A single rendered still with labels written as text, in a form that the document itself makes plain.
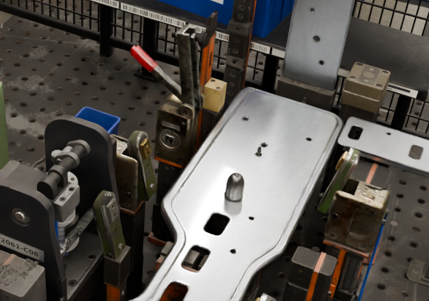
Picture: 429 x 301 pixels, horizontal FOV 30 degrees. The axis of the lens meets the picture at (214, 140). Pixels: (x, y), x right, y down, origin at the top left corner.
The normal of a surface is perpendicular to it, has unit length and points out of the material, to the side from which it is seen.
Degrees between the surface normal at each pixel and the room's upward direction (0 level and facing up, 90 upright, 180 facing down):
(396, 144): 0
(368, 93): 88
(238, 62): 90
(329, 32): 90
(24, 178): 0
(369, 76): 0
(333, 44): 90
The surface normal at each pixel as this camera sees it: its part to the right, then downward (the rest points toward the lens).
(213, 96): -0.38, 0.55
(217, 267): 0.10, -0.77
